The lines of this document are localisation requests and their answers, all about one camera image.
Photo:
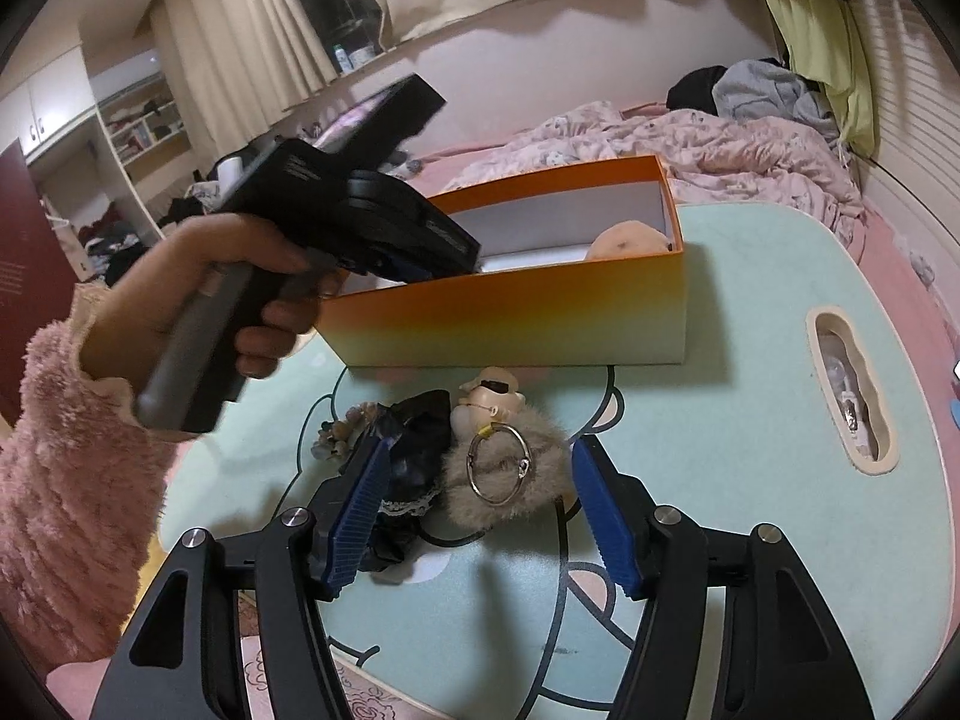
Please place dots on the teal cartoon lap table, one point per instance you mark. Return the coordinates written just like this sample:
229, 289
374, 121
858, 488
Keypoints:
750, 540

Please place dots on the white open shelf unit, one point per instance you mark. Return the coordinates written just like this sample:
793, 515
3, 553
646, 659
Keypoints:
142, 127

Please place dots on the messy clothes pile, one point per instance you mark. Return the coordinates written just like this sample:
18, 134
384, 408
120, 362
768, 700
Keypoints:
112, 240

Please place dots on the brown round plush toy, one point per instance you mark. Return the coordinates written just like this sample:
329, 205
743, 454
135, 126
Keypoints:
626, 240

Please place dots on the dark red panel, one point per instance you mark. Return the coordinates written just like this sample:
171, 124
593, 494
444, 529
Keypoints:
22, 255

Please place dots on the grey hoodie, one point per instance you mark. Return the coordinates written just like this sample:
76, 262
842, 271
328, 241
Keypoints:
765, 94

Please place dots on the rose print pink cloth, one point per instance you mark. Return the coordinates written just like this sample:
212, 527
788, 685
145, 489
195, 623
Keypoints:
390, 705

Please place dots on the yellow-green hanging cloth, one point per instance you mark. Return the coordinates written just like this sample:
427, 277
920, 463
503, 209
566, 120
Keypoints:
825, 37

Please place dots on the white slatted panel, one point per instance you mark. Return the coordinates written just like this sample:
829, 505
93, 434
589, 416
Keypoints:
907, 127

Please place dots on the white wall cabinet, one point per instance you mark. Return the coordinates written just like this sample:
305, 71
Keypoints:
52, 101

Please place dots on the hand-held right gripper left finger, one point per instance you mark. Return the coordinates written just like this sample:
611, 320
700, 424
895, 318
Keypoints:
360, 517

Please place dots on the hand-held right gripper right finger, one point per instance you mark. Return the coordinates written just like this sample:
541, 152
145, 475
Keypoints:
607, 517

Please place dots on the white paper roll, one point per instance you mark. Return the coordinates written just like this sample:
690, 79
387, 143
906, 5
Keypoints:
229, 171

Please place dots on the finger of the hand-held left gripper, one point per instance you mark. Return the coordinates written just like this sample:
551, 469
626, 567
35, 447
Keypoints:
442, 240

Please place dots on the small plastic bottle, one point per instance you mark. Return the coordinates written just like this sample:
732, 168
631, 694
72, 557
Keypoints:
341, 60

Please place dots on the person's left hand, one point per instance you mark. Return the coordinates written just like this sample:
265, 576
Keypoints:
150, 292

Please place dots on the pink floral quilt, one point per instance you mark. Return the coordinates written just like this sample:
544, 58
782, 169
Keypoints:
750, 157

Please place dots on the black garment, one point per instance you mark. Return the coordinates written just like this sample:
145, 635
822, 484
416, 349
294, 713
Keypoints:
694, 86

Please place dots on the pink bed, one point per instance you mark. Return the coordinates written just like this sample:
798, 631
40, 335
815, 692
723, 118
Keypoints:
900, 292

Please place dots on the orange cardboard box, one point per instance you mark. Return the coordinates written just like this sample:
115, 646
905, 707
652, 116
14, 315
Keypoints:
525, 315

